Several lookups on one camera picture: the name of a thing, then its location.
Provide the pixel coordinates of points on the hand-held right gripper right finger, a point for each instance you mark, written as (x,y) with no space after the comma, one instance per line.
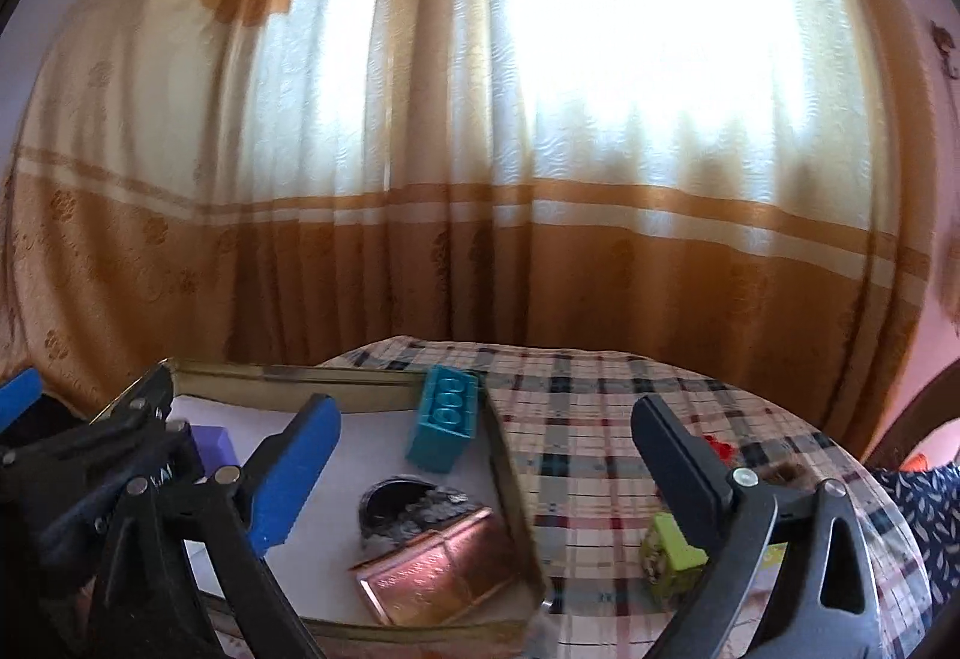
(682,471)

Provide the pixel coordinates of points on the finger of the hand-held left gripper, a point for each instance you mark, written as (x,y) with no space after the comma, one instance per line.
(112,438)
(19,393)

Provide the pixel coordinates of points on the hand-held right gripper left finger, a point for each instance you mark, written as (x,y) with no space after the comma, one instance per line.
(292,479)

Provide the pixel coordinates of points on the red building brick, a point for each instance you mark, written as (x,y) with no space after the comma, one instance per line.
(721,449)

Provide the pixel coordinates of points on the green football print brick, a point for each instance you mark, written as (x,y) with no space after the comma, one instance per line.
(671,546)

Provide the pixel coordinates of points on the purple cube block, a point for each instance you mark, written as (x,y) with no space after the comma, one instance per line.
(217,449)

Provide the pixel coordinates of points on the sequined pouch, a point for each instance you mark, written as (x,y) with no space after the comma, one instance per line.
(420,509)

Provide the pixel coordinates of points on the light blue building brick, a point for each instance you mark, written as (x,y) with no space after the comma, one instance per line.
(442,441)

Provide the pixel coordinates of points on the gold tin box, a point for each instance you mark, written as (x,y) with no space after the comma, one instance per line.
(514,494)

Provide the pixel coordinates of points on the copper metal case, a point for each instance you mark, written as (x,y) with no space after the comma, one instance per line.
(442,569)

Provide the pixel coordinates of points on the checked tablecloth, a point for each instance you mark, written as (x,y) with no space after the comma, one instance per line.
(600,419)

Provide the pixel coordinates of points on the brown wicker chair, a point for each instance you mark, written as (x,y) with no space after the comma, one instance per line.
(919,415)

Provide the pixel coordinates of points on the dark feather print cushion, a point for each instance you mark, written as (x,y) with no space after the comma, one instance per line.
(930,516)

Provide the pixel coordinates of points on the orange and cream curtain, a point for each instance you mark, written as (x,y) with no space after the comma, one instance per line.
(525,254)

